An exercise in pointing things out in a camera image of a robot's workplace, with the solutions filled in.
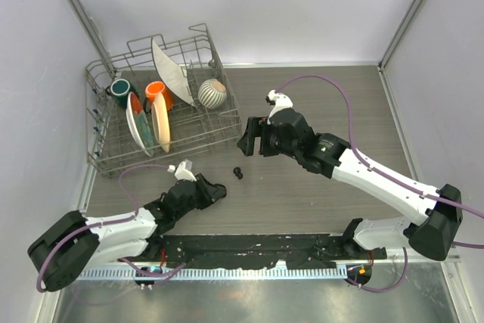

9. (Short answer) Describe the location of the black earbud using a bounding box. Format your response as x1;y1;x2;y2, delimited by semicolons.
233;166;244;180

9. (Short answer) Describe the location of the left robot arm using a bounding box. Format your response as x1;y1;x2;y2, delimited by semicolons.
27;174;227;293

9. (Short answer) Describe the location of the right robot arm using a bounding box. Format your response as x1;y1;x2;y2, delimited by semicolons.
237;108;463;261

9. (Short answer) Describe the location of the striped grey white bowl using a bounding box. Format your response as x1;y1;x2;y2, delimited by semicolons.
198;79;228;110

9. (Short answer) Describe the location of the beige plate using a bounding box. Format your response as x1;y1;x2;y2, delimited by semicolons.
151;94;171;153

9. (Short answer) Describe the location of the red teal floral plate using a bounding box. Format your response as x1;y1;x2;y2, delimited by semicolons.
126;92;154;157

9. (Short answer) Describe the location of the white square plate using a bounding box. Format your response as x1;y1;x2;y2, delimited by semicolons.
150;38;197;107

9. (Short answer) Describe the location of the orange mug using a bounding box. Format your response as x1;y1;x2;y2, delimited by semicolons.
143;81;175;113

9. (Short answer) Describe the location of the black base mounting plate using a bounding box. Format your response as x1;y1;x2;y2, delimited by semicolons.
141;234;387;270

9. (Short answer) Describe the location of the teal mug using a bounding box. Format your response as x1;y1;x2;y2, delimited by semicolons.
105;78;139;110

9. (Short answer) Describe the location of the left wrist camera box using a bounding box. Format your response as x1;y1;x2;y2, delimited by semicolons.
167;160;197;182

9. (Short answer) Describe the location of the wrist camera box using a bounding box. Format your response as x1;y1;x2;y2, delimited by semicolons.
167;160;197;182
265;90;293;125

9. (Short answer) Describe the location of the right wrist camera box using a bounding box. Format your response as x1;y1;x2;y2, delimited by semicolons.
265;90;293;125

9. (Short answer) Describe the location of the grey wire dish rack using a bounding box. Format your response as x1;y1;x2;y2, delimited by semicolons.
85;23;242;176

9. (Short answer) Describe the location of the white slotted cable duct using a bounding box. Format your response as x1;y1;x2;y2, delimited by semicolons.
77;262;347;281

